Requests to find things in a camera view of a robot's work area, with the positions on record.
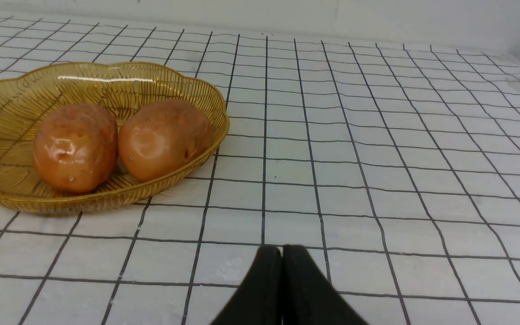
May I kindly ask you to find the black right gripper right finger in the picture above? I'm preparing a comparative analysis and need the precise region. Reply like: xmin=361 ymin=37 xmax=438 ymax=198
xmin=283 ymin=245 xmax=367 ymax=325

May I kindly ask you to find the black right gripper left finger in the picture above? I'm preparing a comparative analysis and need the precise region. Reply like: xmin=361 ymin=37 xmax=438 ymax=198
xmin=212 ymin=246 xmax=282 ymax=325

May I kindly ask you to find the orange potato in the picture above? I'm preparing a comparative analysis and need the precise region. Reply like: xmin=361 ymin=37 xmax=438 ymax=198
xmin=118 ymin=98 xmax=213 ymax=182
xmin=32 ymin=104 xmax=118 ymax=194

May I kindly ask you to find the checkered white tablecloth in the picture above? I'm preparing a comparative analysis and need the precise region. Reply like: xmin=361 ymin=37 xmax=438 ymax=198
xmin=0 ymin=13 xmax=520 ymax=325

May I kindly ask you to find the amber glass plate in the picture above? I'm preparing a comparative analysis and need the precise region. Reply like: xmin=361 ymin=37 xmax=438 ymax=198
xmin=0 ymin=61 xmax=230 ymax=214

